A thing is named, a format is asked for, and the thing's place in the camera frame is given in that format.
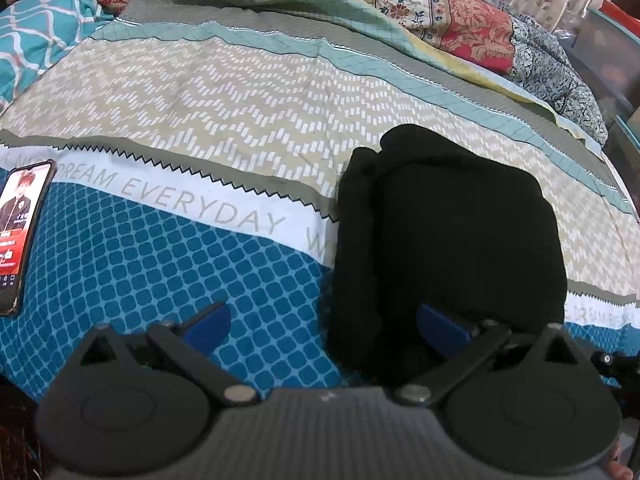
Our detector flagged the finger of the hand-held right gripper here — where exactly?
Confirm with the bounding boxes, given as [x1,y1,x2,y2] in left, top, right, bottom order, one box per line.
[589,349,640,401]

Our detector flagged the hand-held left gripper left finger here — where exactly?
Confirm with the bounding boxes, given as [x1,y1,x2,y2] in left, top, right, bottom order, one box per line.
[75,302,261,407]

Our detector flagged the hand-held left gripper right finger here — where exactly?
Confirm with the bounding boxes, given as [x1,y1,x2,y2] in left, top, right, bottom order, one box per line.
[394,304,596,407]

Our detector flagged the black pants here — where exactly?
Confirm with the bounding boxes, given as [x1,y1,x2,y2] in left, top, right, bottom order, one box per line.
[326,124,568,388]

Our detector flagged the patterned bed sheet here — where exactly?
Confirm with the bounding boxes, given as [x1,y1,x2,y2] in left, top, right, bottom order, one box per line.
[0,0,640,406]

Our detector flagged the black smartphone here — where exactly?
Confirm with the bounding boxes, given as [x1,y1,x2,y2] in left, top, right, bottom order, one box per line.
[0,159,57,317]

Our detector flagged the clear storage box teal lid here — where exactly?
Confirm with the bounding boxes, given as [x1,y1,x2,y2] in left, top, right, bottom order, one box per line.
[567,7,640,126]
[602,112,640,171]

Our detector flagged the blue white patterned blanket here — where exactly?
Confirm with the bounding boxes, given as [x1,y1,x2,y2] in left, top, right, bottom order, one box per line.
[507,15,610,145]

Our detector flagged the floral patchwork quilt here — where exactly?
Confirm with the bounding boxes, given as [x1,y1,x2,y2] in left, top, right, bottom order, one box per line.
[295,0,517,77]

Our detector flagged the teal patterned pillow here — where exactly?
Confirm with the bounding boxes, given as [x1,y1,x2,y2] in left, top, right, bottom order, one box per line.
[0,0,113,111]

